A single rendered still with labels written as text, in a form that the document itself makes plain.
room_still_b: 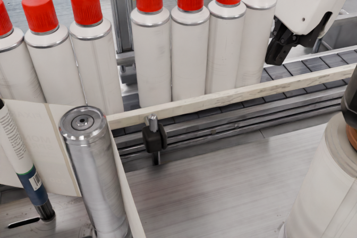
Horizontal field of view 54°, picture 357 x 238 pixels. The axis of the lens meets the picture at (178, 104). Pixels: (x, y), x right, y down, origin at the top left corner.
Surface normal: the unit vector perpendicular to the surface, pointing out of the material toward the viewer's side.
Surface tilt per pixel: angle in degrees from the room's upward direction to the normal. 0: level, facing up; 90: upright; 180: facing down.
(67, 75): 90
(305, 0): 69
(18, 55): 90
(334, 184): 91
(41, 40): 42
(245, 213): 0
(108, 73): 90
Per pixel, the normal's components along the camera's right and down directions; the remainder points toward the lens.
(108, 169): 0.85, 0.36
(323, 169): -0.99, 0.09
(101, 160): 0.69, 0.50
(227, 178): 0.00, -0.73
